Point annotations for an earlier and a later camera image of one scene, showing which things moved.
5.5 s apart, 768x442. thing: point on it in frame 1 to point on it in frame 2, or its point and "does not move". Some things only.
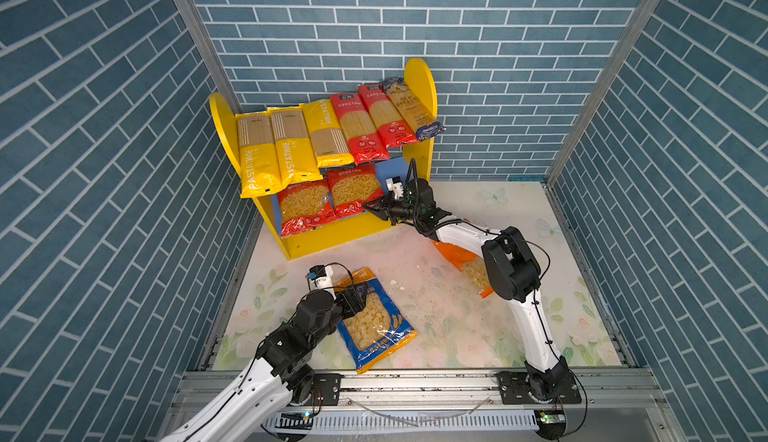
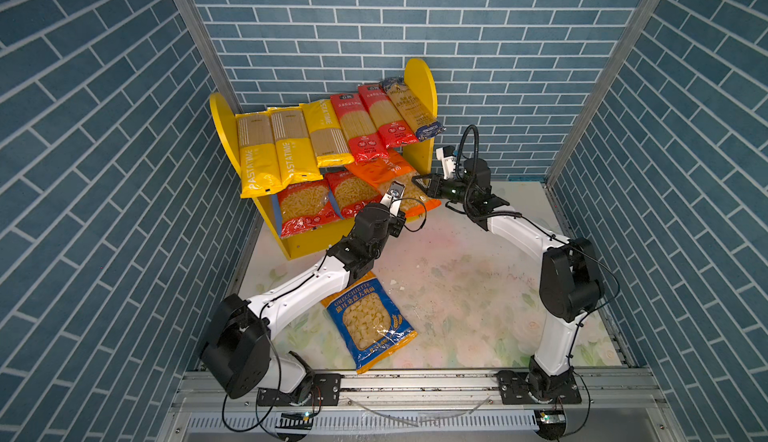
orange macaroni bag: [471, 265] to [393, 167]
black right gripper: [386, 206] to [437, 185]
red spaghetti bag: [389, 128] does not move
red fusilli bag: [352, 189] does not move
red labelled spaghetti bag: [359, 128] does not move
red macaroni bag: [304, 206] does not move
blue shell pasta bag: [379, 328] does not move
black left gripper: [358, 304] to [397, 224]
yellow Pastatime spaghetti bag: [257, 154] does not move
